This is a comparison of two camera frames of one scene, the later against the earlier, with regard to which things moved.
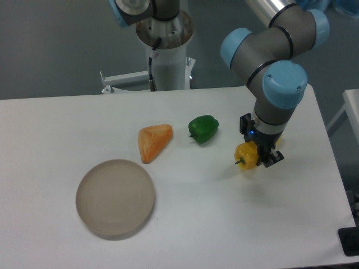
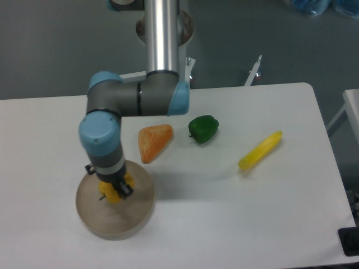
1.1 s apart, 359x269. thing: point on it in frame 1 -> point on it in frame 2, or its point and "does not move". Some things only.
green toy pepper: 203,128 does not move
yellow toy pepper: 247,153 -> 108,191
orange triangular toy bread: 152,139 does not move
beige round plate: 114,198 does not move
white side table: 351,98 does not move
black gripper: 266,142 -> 116,180
